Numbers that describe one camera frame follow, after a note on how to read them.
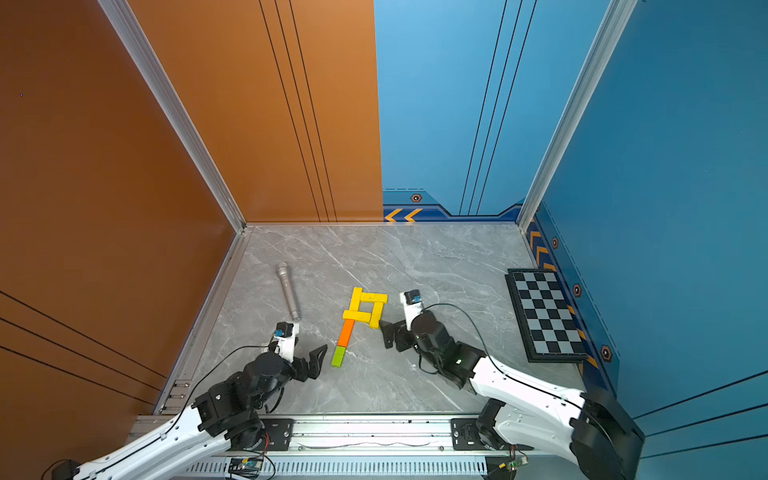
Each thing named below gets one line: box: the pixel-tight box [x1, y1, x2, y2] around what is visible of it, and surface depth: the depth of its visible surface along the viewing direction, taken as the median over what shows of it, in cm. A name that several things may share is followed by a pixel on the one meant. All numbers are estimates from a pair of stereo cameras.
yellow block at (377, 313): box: [370, 301, 384, 329], surface depth 96 cm
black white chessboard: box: [505, 268, 587, 363], surface depth 93 cm
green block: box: [330, 346, 347, 368], surface depth 87 cm
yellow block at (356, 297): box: [349, 287, 363, 312], surface depth 99 cm
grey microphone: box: [276, 262, 301, 321], surface depth 101 cm
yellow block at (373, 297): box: [360, 292, 388, 303], surface depth 99 cm
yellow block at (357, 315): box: [342, 310, 371, 322], surface depth 96 cm
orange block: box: [338, 319, 356, 347], surface depth 93 cm
